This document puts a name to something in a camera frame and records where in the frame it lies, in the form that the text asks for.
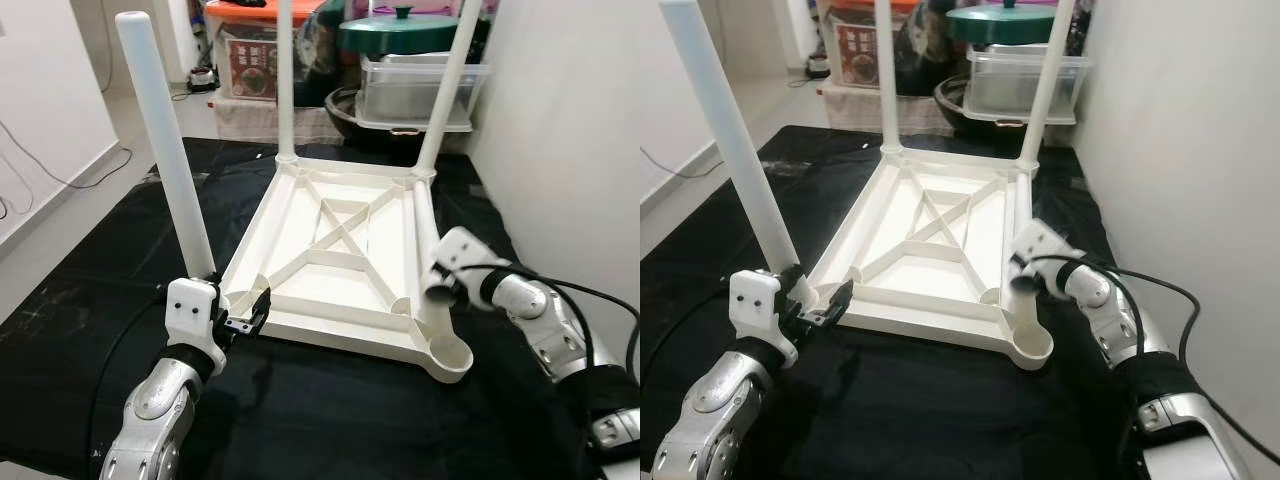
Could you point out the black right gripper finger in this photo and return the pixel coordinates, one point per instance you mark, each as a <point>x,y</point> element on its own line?
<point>1020,283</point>
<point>438,293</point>

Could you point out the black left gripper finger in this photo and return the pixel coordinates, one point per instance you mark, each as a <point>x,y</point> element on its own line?
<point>838,303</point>
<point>260,310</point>

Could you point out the white plastic children table top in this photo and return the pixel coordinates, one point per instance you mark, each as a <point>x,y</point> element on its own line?
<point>330,300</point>
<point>920,290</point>

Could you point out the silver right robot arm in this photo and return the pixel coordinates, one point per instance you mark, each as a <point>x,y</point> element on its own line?
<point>1130,320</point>
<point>545,320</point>

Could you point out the black tablecloth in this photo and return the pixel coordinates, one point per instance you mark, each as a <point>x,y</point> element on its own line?
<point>900,430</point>
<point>300,430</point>

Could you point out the white plastic tray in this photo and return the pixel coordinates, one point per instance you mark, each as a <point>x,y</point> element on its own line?
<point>390,125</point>

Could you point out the black wok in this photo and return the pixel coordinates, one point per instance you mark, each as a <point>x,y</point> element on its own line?
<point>345,120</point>
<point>950,112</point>

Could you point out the clear plastic food container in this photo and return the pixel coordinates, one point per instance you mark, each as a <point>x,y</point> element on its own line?
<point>1005,85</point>
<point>400,90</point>

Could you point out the dark plastic bag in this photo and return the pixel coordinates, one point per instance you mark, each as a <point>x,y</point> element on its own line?
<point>320,55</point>
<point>920,50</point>

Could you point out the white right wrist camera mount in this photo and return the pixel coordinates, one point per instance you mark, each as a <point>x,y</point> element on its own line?
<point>460,248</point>
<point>1040,240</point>

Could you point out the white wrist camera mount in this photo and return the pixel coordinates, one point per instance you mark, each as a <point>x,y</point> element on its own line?
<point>193,315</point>
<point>760,310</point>
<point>460,248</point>
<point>1040,240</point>

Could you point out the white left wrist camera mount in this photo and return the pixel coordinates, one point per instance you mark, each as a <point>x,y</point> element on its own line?
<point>760,310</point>
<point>193,315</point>

